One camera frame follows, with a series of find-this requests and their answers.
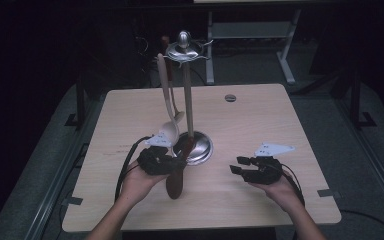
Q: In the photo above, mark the grey round table grommet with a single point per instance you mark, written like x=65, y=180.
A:
x=230, y=98

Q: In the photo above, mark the beige ladle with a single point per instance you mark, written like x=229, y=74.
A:
x=165, y=86

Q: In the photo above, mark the dark wooden spoon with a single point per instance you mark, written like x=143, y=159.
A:
x=175, y=186

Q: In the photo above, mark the person's right hand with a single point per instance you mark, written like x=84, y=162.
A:
x=280, y=193

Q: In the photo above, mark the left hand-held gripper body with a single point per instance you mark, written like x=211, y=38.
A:
x=156, y=161

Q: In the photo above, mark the black metal stand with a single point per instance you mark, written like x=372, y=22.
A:
x=356, y=106
x=80, y=106

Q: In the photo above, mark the grey tape strip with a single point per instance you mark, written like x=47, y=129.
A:
x=72, y=201
x=326, y=193

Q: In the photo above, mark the steel utensil stand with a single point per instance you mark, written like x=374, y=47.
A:
x=200, y=146

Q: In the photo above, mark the white metal table frame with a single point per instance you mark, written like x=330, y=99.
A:
x=250, y=30

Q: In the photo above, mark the person's left hand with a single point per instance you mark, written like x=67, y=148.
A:
x=136, y=186

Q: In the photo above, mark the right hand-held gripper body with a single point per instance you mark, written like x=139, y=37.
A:
x=266, y=170

